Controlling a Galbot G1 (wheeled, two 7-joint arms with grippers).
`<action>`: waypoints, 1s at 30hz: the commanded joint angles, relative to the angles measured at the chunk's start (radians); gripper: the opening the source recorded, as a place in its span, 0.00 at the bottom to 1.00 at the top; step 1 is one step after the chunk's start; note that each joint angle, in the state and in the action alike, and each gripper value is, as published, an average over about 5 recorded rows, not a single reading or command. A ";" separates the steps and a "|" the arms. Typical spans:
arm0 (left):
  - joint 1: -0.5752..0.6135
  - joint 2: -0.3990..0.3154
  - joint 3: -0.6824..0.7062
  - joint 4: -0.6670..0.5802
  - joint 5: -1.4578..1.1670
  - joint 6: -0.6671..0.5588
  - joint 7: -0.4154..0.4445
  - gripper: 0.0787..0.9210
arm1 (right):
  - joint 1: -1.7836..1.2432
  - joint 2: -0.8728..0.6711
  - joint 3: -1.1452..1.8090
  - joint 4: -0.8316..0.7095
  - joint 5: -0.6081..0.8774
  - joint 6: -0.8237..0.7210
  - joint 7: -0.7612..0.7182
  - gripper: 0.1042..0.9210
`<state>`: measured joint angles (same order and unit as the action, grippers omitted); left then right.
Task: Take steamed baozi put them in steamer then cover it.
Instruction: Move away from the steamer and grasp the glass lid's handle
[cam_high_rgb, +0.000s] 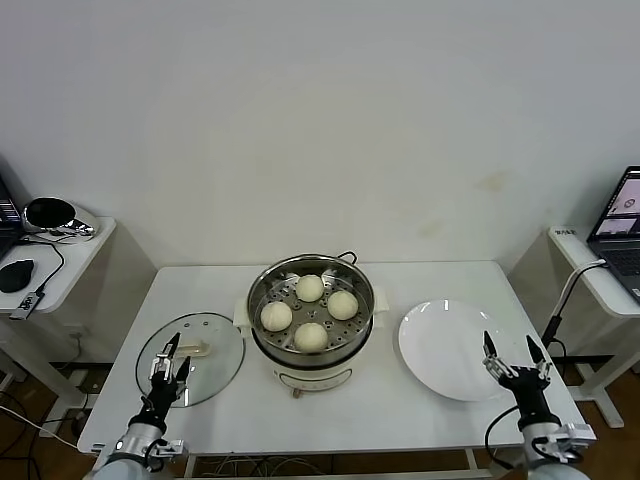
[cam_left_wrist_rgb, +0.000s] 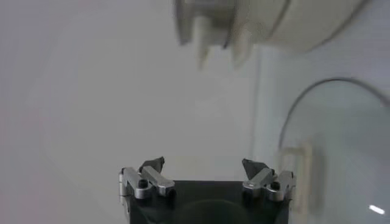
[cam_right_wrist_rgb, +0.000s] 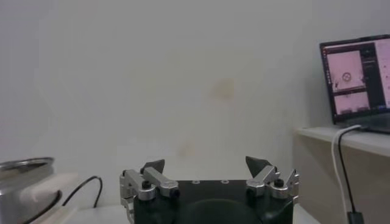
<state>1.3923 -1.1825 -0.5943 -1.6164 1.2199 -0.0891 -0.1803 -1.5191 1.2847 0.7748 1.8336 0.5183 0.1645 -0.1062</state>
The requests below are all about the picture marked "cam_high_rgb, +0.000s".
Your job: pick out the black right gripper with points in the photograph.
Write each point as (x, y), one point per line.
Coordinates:
(527, 392)

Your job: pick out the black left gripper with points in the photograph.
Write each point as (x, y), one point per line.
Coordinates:
(162, 395)

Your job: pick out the round glass pot lid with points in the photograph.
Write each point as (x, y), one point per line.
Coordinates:
(220, 360)

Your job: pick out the white steamed baozi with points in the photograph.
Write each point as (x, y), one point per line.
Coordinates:
(309, 288)
(310, 337)
(342, 305)
(276, 316)

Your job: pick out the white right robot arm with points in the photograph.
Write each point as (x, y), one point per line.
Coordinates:
(540, 470)

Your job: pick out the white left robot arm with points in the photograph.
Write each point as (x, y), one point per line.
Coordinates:
(130, 450)

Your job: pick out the stainless steel steamer basket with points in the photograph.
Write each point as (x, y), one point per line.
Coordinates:
(350, 332)

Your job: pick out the black hanging power adapter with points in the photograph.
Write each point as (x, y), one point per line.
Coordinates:
(552, 325)

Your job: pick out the white round plate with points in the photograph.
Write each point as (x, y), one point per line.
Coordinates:
(450, 355)

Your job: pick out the white labelled power strip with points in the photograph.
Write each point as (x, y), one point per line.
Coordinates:
(565, 231)

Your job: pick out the cream electric cooker pot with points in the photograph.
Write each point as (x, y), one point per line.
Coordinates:
(320, 375)

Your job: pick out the white side table with mouse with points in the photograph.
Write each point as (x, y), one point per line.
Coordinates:
(80, 250)

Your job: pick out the grey laptop with open windows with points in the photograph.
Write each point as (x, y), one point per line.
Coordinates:
(620, 250)

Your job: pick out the white work table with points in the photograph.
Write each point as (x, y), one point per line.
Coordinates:
(375, 430)

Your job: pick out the black computer mouse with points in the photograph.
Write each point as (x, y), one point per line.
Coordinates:
(17, 276)

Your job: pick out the chrome and black headset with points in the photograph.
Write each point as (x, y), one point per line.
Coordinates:
(50, 212)

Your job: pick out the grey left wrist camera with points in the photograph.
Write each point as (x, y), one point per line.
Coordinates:
(172, 446)

